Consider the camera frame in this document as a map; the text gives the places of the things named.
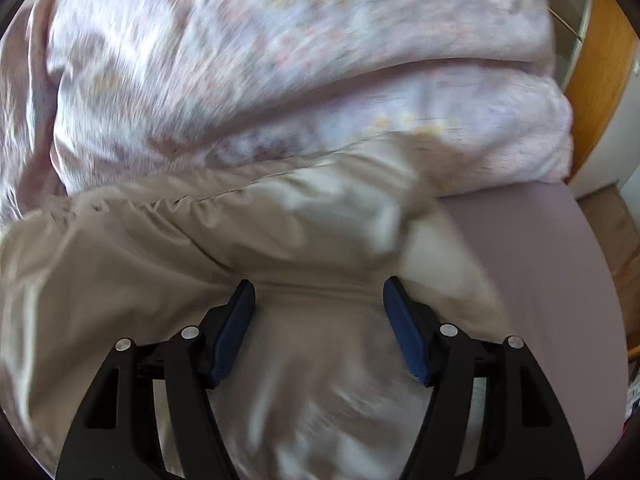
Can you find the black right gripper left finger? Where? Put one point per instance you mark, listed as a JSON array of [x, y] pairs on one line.
[[114, 432]]

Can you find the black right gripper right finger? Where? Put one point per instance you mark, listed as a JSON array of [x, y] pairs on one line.
[[525, 433]]

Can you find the cream puffer jacket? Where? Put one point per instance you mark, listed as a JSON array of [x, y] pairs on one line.
[[319, 389]]

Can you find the lilac bed sheet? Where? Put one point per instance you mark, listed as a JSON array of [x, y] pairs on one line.
[[540, 251]]

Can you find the pink floral pillow right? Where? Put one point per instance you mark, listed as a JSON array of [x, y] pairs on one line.
[[95, 92]]

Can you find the wooden framed glass cabinet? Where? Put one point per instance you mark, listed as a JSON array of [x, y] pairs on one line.
[[597, 43]]

